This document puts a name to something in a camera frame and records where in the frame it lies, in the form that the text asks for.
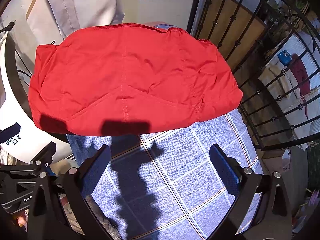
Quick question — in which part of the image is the red puffer jacket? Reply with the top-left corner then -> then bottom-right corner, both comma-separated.
28,23 -> 242,136

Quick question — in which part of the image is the blue plaid bed sheet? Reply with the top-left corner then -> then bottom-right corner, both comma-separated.
68,110 -> 263,239

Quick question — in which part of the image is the grey fur trim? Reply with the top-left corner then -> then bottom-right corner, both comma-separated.
85,195 -> 122,239

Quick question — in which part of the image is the white bed with bedding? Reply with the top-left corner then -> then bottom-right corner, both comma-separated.
259,33 -> 319,139

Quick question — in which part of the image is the black iron railing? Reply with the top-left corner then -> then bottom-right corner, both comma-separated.
187,0 -> 319,151

